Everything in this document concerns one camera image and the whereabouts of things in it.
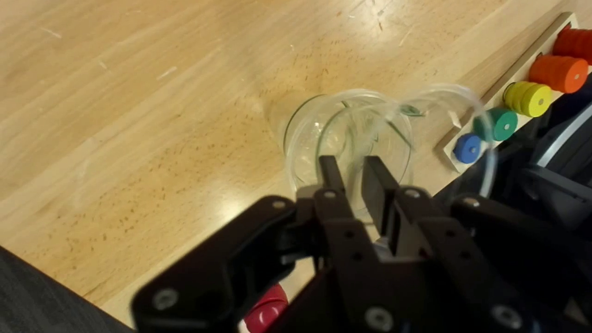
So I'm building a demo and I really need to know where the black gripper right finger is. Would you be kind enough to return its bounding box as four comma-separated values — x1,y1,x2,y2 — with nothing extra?
361,156,592,333

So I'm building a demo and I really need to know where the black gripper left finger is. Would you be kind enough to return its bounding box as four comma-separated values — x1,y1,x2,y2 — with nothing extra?
130,156,378,333

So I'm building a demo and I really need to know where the red toy cherry green stem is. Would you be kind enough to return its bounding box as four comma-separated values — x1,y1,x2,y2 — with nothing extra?
243,284,292,333

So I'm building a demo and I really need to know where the yellow toy cylinder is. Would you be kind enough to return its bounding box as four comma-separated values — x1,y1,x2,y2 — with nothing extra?
502,80,555,121

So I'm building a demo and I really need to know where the wood top steel cart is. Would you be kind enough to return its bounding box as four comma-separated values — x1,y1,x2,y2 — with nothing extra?
0,0,579,330

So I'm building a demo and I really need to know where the colourful block set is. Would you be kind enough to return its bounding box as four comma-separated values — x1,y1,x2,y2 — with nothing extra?
439,10,585,177

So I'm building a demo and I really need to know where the orange toy cylinder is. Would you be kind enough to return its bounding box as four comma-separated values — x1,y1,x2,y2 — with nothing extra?
527,53,590,97

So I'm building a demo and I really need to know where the red toy cylinder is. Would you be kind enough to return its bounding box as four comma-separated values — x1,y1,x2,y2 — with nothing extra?
550,25,592,66

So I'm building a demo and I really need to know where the blue toy ring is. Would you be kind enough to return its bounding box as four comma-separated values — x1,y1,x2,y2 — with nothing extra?
452,132,485,167

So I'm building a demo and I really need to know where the green toy ring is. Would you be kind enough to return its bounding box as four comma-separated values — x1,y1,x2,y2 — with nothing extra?
472,106,520,143

